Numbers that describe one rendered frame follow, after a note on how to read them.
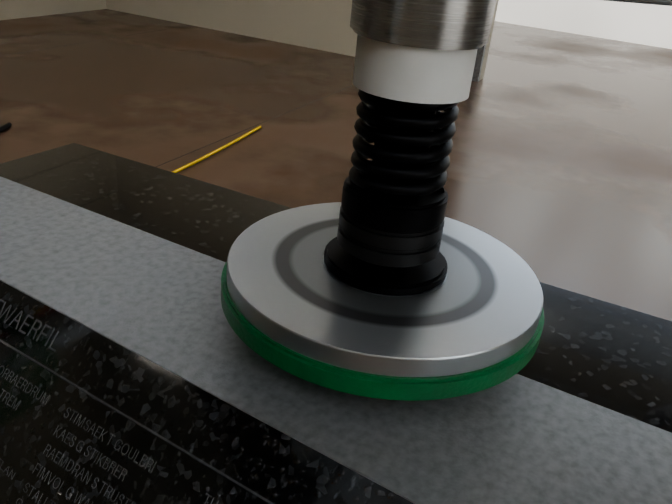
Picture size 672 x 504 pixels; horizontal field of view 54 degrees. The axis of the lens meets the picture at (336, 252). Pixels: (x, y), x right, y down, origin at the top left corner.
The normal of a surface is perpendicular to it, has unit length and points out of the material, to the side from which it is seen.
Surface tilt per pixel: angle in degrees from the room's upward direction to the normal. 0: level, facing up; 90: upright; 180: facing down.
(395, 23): 90
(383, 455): 0
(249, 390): 0
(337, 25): 90
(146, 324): 0
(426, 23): 90
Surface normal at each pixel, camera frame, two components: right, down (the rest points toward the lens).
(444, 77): 0.36, 0.46
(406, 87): -0.22, 0.44
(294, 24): -0.43, 0.38
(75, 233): 0.09, -0.88
